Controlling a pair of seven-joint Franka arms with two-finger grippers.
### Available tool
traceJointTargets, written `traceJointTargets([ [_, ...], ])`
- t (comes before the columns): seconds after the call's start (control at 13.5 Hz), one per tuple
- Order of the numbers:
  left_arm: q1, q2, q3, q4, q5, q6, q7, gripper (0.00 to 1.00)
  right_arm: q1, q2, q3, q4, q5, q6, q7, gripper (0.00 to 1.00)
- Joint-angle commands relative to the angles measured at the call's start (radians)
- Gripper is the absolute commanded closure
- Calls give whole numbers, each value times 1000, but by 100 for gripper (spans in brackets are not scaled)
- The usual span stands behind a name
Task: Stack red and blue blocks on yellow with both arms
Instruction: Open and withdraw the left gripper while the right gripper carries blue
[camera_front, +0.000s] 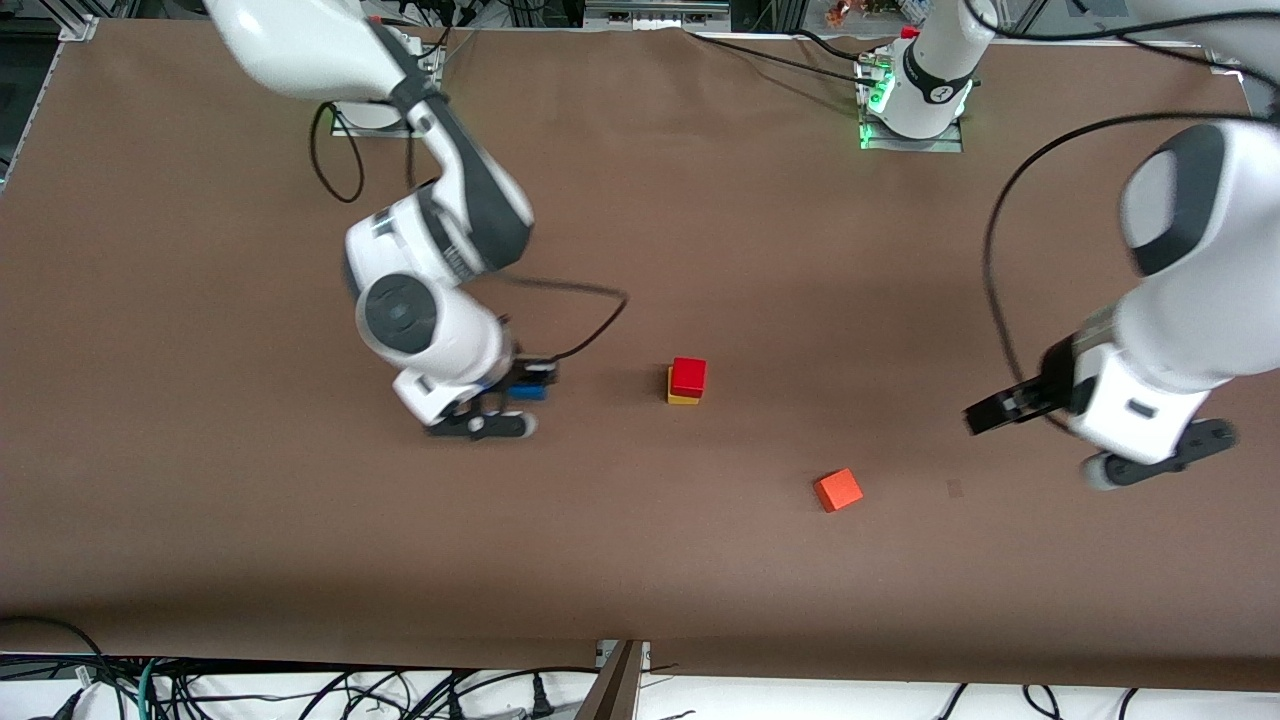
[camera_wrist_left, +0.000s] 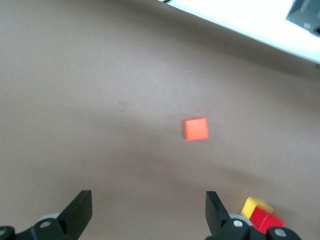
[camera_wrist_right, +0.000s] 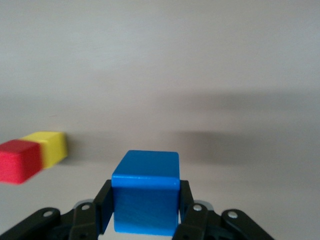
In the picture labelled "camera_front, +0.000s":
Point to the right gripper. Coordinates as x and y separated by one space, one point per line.
522 372

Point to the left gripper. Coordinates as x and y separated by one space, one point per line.
1052 384

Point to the blue wooden cube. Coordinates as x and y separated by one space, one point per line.
527 392

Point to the red wooden cube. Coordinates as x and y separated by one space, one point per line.
688 376

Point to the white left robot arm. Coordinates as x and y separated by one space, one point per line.
1200 300

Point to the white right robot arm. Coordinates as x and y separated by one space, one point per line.
300 50

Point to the yellow wooden cube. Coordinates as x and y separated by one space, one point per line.
683 400

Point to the orange wooden block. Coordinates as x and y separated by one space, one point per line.
838 490

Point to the black power plug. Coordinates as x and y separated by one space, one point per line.
541 700

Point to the brown table support beam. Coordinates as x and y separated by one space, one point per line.
610 690

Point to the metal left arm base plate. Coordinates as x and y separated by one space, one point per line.
905 144

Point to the aluminium frame profile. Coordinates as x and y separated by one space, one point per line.
655 10

